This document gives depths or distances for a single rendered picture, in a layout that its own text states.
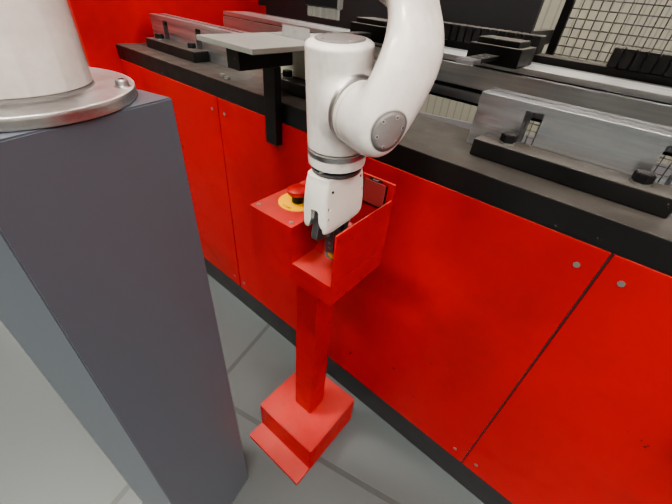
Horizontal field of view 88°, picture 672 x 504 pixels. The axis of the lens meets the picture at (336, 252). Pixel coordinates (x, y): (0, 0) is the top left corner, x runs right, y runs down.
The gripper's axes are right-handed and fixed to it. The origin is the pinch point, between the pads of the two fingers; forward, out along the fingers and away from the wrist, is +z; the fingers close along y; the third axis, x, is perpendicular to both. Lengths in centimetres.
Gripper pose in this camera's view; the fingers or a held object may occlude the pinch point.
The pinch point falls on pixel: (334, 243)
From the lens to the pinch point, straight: 61.4
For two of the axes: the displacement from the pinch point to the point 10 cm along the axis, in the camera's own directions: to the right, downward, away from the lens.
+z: -0.2, 7.5, 6.6
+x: 7.7, 4.4, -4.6
